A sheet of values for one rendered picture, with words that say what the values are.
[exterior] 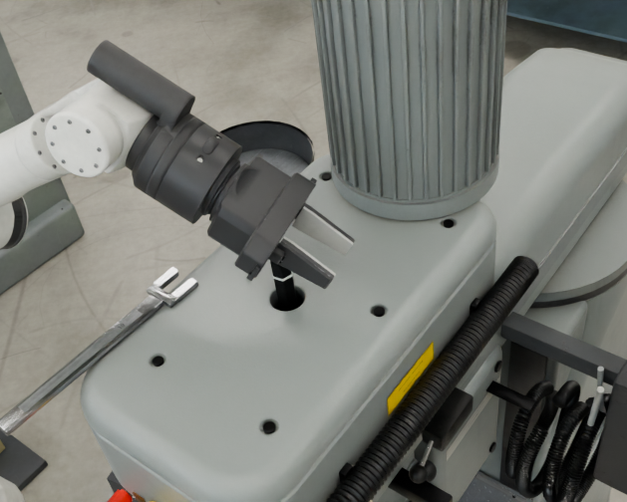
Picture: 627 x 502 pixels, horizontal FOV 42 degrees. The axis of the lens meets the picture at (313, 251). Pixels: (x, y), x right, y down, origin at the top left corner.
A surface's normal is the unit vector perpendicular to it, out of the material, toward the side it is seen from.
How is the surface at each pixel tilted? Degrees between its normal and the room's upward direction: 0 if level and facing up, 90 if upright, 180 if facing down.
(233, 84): 0
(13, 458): 0
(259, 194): 31
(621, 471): 90
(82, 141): 81
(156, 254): 0
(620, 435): 90
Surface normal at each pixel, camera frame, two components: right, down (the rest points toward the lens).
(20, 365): -0.11, -0.72
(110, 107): 0.44, -0.63
